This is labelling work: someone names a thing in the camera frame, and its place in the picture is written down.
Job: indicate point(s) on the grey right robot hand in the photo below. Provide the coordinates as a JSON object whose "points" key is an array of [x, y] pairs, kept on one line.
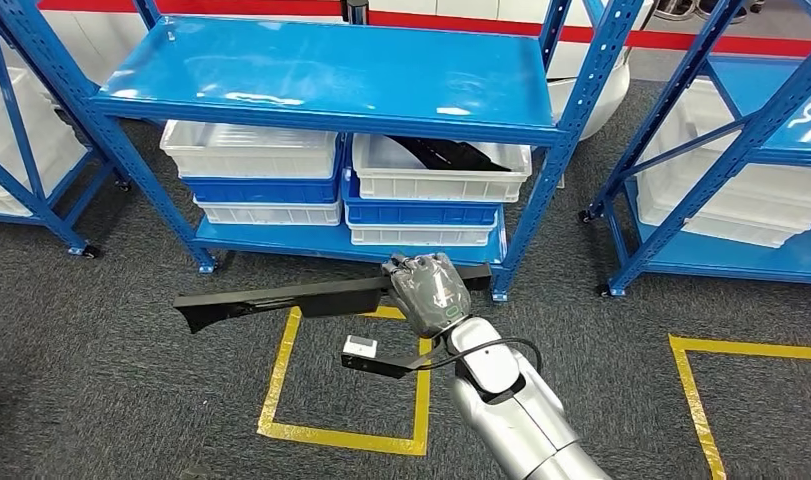
{"points": [[431, 295]]}

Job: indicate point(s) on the metal stand base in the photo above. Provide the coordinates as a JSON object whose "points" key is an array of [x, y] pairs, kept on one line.
{"points": [[683, 6]]}

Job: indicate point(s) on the black plastic panel part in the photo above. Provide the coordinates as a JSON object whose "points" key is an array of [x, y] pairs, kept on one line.
{"points": [[259, 301]]}

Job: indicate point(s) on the blue metal shelf rack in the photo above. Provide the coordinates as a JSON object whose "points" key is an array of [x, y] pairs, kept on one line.
{"points": [[47, 216], [723, 258], [325, 73]]}

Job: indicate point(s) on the white plastic bin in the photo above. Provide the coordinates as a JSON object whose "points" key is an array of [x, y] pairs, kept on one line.
{"points": [[246, 149], [1, 204], [723, 228], [438, 185], [54, 146], [418, 235], [266, 213], [776, 192]]}

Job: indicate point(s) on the black curved trim piece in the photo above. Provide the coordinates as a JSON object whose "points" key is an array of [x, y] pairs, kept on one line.
{"points": [[458, 156]]}

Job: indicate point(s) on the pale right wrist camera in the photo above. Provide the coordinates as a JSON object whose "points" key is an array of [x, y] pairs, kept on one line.
{"points": [[360, 346]]}

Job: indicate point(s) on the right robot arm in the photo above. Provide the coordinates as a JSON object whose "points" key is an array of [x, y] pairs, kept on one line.
{"points": [[511, 411]]}

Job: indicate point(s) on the yellow floor tape square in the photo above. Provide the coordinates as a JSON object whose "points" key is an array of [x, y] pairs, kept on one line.
{"points": [[749, 348]]}

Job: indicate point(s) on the white car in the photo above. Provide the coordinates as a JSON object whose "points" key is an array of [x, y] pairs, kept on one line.
{"points": [[597, 93]]}

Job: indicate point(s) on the red barrier belt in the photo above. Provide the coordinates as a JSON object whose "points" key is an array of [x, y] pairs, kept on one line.
{"points": [[710, 42]]}

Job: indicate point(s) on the black stanchion post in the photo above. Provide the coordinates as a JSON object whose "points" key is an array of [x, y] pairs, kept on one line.
{"points": [[356, 10]]}

